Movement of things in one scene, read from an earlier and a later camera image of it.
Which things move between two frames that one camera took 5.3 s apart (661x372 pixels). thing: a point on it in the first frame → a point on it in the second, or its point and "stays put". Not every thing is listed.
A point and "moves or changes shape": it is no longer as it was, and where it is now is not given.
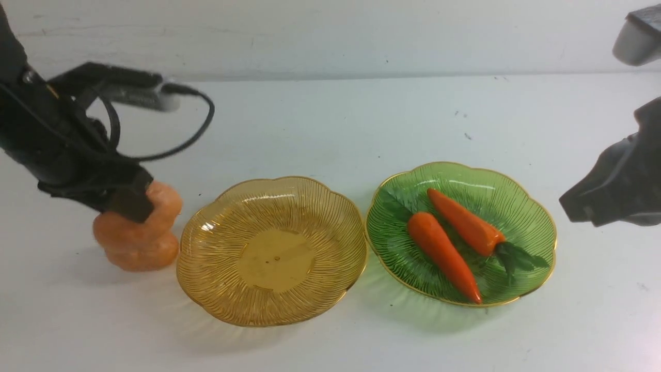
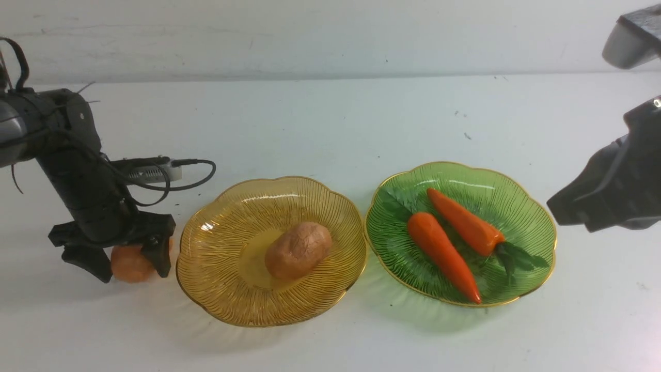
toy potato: [115, 231] moves or changes shape
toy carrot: [479, 235] → [426, 230]
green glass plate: [505, 203] stays put
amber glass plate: [271, 252] stays put
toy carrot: [434, 244] → [478, 236]
